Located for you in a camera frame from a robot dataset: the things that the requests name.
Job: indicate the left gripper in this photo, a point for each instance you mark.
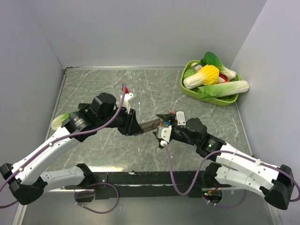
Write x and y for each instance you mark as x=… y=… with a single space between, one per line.
x=130 y=127

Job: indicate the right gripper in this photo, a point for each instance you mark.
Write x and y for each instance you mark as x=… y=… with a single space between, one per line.
x=168 y=116

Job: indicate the beige white remote control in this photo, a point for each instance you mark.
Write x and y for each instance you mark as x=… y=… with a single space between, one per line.
x=150 y=125

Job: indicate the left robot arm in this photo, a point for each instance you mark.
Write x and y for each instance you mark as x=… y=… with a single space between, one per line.
x=28 y=178

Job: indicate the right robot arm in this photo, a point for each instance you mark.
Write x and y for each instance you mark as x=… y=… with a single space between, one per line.
x=229 y=166

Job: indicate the white remote with display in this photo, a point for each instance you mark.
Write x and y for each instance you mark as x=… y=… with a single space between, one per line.
x=180 y=117

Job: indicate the black slim remote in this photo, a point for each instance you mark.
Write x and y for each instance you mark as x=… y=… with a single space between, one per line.
x=83 y=106

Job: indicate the battery pile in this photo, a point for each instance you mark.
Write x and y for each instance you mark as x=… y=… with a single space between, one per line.
x=164 y=123

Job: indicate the green plastic basket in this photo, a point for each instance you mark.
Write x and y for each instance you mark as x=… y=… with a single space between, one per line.
x=222 y=101

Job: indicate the long green white cabbage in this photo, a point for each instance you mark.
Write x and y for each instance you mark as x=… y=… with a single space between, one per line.
x=223 y=89

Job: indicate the small green cabbage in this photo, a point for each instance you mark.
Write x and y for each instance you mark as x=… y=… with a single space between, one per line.
x=189 y=73

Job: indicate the yellow napa cabbage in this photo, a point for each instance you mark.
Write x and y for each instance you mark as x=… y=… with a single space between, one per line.
x=207 y=75

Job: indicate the red pepper toy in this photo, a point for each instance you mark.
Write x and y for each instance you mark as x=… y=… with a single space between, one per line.
x=222 y=78

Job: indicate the bok choy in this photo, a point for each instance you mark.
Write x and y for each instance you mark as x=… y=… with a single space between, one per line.
x=211 y=59

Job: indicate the green romaine lettuce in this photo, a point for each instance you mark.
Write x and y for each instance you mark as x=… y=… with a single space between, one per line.
x=57 y=121

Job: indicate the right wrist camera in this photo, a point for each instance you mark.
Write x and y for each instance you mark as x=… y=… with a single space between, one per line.
x=163 y=135

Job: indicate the black base frame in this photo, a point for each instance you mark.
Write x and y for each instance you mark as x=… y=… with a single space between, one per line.
x=149 y=184

